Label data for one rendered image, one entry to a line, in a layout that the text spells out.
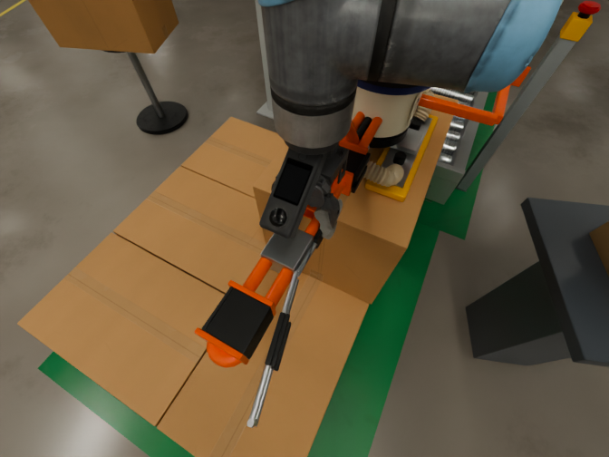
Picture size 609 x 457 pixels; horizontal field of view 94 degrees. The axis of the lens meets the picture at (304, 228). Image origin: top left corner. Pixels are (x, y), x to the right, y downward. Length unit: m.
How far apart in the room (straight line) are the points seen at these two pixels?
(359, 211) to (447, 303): 1.14
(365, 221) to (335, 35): 0.48
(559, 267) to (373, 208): 0.60
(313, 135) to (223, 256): 0.85
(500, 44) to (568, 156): 2.65
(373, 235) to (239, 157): 0.90
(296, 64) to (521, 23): 0.16
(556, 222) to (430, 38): 0.99
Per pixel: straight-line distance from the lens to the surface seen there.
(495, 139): 1.95
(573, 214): 1.25
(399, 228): 0.69
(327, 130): 0.31
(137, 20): 2.10
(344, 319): 0.99
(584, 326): 1.04
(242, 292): 0.43
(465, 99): 1.96
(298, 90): 0.29
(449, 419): 1.62
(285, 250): 0.45
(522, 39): 0.28
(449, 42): 0.26
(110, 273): 1.25
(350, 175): 0.54
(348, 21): 0.26
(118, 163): 2.51
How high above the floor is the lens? 1.50
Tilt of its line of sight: 58 degrees down
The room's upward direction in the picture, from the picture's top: straight up
